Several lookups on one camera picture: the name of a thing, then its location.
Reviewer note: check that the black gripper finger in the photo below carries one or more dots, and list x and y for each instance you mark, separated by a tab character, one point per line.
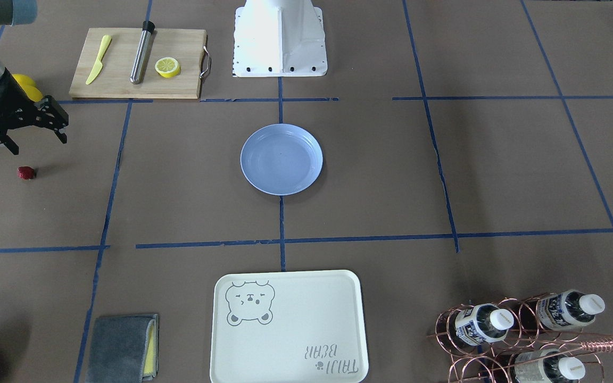
7	142
52	116

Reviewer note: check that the blue round plate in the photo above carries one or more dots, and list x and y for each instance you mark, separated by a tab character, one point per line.
281	159

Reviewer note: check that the yellow lemon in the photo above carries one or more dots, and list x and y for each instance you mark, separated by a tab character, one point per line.
29	87

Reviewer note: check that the yellow plastic knife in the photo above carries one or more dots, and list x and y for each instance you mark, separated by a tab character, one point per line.
98	65

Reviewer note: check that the steel rod black tip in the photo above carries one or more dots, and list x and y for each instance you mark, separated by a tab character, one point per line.
145	40

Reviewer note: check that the lemon half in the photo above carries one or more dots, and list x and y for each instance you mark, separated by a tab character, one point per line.
167	67

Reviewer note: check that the grey folded cloth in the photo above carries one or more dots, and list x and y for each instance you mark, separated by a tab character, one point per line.
125	348

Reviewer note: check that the cream bear tray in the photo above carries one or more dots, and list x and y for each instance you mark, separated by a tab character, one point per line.
302	326

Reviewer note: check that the tea bottle white cap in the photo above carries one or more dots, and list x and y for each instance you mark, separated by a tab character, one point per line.
546	365
569	310
481	324

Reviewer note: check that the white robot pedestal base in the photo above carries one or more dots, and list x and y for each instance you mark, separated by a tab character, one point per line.
279	39

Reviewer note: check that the copper wire bottle rack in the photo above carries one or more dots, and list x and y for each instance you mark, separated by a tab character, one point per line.
493	362

